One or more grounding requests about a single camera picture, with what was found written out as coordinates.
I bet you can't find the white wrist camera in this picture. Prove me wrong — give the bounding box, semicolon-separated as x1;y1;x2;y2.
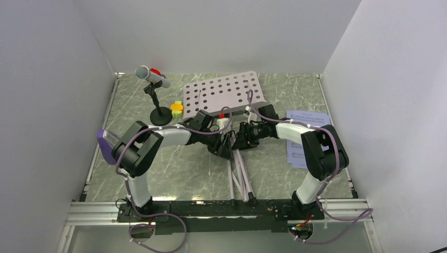
216;113;232;135
243;106;258;123

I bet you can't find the purple cable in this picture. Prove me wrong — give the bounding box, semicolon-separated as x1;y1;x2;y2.
246;90;374;245
114;106;234;253

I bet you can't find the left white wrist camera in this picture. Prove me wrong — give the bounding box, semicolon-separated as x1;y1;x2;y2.
216;113;232;135

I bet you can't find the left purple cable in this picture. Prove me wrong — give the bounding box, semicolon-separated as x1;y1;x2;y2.
114;106;234;253

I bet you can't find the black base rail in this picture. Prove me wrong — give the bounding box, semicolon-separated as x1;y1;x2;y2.
116;199;324;235

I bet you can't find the lilac tripod music stand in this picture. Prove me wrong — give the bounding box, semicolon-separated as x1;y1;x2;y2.
177;71;266;200

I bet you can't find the orange green toy block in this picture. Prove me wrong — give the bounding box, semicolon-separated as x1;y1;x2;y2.
170;101;184;118

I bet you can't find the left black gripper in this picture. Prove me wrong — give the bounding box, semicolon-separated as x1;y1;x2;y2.
199;128;232;161

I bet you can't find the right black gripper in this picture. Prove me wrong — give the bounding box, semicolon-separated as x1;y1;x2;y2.
232;121;267;151

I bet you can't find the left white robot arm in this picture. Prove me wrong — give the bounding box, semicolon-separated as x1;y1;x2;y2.
111;110;231;221

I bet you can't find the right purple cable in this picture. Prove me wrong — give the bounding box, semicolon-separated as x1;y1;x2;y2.
246;90;374;245

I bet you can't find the silver toy microphone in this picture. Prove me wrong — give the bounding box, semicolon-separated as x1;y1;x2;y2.
135;65;171;89

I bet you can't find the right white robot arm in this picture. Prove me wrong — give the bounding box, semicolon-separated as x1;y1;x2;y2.
232;104;349;219

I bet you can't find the purple metronome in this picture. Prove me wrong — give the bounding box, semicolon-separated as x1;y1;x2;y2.
96;129;120;165

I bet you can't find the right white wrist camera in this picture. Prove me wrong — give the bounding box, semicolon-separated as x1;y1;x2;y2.
243;106;258;123

